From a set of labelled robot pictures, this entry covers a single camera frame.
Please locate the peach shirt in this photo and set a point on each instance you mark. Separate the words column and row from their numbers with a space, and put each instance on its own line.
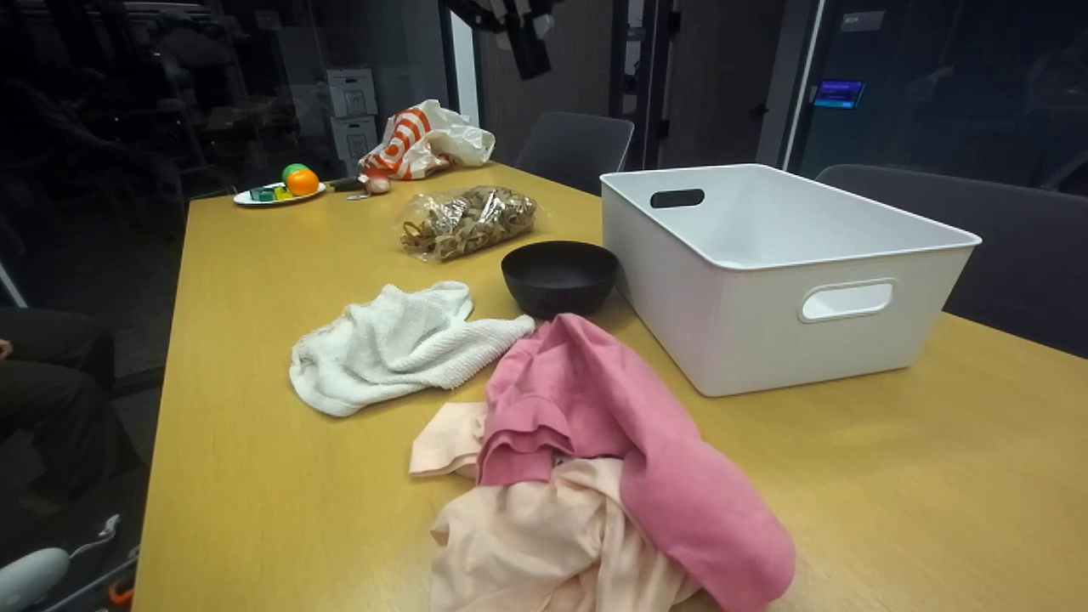
column 558, row 545

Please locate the green toy ball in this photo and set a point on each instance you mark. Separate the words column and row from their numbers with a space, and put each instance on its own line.
column 294, row 166

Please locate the grey chair behind bin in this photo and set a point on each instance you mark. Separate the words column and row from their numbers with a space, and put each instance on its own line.
column 1030, row 270

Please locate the black bowl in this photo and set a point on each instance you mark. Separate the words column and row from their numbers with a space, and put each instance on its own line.
column 558, row 275

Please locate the white cloth shirt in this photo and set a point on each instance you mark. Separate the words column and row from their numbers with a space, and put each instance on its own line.
column 400, row 345

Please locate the pink shirt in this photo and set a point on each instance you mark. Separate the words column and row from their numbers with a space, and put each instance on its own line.
column 575, row 392

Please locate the white plate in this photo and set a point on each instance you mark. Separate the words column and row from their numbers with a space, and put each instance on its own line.
column 275, row 196

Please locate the orange toy ball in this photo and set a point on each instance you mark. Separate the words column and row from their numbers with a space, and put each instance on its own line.
column 304, row 185

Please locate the clear bag of snacks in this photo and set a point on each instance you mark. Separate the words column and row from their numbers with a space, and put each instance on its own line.
column 449, row 226

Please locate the white plastic bin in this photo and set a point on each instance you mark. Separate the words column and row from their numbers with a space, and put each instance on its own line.
column 753, row 275

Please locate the red white shopping bag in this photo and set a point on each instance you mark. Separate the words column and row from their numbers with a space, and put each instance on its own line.
column 423, row 139

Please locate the grey office chair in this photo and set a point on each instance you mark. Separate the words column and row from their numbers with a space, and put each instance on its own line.
column 575, row 148

